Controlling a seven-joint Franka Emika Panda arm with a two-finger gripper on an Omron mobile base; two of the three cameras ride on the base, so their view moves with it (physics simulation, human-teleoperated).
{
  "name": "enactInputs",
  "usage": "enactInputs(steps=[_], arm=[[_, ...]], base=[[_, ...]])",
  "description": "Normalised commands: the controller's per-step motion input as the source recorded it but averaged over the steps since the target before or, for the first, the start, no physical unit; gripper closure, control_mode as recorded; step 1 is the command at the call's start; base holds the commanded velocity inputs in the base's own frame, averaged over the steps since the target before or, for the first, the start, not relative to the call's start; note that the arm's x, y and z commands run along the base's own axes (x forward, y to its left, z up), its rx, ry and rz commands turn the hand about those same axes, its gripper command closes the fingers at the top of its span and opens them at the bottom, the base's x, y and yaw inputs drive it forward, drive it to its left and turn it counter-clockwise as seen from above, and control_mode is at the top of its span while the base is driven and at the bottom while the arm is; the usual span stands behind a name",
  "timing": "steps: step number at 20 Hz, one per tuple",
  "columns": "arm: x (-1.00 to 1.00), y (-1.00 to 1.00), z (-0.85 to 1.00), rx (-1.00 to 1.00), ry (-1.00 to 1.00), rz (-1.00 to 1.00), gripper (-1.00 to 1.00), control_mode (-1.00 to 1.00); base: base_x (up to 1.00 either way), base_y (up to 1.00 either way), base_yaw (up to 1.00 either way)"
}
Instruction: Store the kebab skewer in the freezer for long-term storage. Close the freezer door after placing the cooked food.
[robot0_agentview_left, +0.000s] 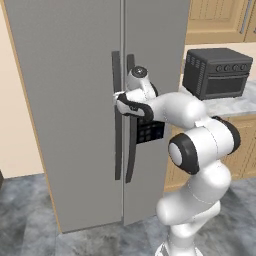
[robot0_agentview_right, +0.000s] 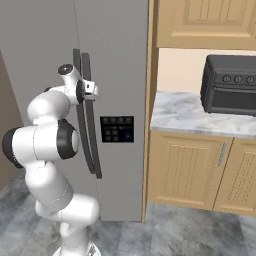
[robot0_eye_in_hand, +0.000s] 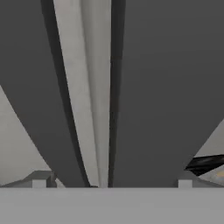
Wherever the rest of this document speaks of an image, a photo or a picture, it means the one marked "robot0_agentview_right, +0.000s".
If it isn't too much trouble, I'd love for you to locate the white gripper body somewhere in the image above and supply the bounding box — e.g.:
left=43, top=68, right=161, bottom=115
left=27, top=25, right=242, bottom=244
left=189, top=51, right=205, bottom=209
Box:
left=88, top=82, right=102, bottom=101

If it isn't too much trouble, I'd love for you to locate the grey fridge door with panel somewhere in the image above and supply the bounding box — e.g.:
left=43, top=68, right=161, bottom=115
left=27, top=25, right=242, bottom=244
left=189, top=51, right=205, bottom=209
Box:
left=73, top=0, right=150, bottom=223

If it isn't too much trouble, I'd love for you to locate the grey freezer door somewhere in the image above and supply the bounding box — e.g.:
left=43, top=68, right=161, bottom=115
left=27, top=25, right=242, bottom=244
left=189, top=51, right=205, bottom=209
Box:
left=0, top=0, right=100, bottom=221

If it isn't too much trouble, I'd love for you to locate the light wood base cupboard door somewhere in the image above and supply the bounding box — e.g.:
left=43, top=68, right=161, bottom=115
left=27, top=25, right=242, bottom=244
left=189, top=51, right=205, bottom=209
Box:
left=212, top=136, right=256, bottom=218
left=147, top=130, right=235, bottom=211

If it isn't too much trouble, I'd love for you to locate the light wood side panel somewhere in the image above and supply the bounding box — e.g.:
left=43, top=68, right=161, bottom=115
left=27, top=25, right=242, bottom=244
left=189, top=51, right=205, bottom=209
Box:
left=141, top=0, right=160, bottom=223

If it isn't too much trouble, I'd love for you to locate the black toaster oven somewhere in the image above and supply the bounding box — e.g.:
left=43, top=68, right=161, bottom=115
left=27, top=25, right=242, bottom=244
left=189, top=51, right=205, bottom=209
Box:
left=200, top=54, right=256, bottom=117

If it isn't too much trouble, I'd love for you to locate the dark grey fridge door handle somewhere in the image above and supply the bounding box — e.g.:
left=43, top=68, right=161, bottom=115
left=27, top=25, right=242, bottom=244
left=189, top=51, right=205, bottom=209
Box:
left=81, top=51, right=103, bottom=180

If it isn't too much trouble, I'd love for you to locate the dark grey freezer door handle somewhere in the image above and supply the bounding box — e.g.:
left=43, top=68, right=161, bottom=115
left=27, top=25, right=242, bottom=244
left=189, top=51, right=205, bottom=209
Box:
left=72, top=48, right=97, bottom=175

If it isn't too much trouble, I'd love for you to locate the light wood wall cupboard door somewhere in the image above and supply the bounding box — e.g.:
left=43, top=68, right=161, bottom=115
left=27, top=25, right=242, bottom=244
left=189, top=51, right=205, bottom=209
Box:
left=156, top=0, right=256, bottom=51

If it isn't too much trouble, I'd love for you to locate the grey cupboard door handle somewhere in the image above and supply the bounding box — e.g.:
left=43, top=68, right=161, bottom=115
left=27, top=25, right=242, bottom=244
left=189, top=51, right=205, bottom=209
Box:
left=217, top=141, right=228, bottom=168

